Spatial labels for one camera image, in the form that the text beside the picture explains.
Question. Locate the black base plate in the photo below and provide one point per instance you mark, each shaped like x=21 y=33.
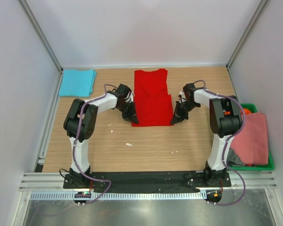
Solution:
x=147 y=182

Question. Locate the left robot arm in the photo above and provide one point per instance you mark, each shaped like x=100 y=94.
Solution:
x=80 y=125

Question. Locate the right aluminium frame post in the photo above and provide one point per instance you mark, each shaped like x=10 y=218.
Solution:
x=259 y=10

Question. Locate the left aluminium frame post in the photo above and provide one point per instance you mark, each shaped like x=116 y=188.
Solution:
x=32 y=19

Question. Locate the green plastic bin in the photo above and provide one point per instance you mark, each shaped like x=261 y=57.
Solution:
x=270 y=165

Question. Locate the folded light blue t-shirt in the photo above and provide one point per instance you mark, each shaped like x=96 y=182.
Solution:
x=77 y=83

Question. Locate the white slotted cable duct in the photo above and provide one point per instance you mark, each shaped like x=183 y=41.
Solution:
x=80 y=196

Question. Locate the red t-shirt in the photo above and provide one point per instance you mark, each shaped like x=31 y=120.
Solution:
x=152 y=101

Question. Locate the orange t-shirt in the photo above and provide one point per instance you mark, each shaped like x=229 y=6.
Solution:
x=246 y=111

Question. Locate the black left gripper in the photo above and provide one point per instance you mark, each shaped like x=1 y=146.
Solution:
x=131 y=116

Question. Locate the pink t-shirt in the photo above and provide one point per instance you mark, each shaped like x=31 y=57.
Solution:
x=251 y=144

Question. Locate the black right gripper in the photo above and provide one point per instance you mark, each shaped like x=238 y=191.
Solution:
x=178 y=117

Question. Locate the aluminium frame post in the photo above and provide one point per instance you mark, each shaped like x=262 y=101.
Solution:
x=259 y=10
x=32 y=19

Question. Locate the grey t-shirt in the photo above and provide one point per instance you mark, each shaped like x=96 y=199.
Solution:
x=233 y=159

